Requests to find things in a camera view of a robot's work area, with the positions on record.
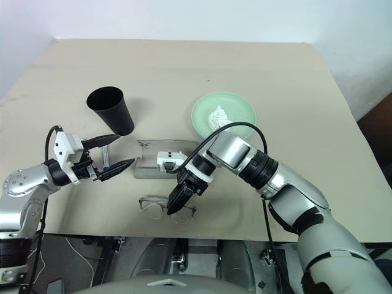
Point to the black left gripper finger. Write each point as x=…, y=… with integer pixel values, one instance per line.
x=102, y=141
x=118, y=167

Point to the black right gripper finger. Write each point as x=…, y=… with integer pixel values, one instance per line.
x=175, y=199
x=185, y=199

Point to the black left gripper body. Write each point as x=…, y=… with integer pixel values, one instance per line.
x=84, y=170

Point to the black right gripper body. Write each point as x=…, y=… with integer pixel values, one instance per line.
x=191, y=182

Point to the clear frame glasses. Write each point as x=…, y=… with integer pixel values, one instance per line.
x=153, y=209

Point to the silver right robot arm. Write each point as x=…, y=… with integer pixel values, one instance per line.
x=294, y=183

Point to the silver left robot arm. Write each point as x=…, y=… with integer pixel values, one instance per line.
x=21, y=180

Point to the black plastic cup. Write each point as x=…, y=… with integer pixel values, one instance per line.
x=118, y=118

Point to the clear grey glasses case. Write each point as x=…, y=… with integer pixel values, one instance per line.
x=150, y=165

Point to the white marker with blue cap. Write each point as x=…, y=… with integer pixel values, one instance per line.
x=105, y=154

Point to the dark grey rounded shell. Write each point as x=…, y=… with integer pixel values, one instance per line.
x=156, y=257
x=237, y=263

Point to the metal table clamp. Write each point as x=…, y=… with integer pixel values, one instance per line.
x=267, y=254
x=119, y=243
x=179, y=261

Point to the crumpled white tissue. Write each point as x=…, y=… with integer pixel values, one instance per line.
x=218, y=118

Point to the grey robot torso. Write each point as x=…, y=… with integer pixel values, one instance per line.
x=171, y=286

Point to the light green plate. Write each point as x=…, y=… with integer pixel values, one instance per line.
x=239, y=107

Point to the brown wooden cabinet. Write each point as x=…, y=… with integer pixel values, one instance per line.
x=379, y=128

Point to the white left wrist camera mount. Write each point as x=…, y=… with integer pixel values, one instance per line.
x=61, y=147

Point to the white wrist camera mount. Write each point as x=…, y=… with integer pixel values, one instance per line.
x=167, y=159
x=61, y=147

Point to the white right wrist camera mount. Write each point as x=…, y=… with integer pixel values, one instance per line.
x=167, y=159

